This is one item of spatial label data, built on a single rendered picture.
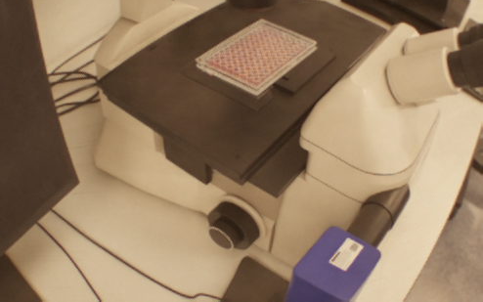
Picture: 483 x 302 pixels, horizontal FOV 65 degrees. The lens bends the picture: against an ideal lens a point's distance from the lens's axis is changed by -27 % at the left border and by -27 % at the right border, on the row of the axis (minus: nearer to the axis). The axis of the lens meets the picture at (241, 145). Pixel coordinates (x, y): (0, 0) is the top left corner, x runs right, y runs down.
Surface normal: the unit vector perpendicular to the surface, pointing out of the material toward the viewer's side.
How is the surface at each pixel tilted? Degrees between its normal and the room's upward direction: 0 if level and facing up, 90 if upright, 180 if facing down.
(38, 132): 86
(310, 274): 0
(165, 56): 0
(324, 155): 90
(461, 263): 0
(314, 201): 90
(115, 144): 48
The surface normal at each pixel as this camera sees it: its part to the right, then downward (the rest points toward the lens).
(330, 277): 0.02, -0.70
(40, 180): 0.79, 0.40
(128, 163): -0.44, -0.04
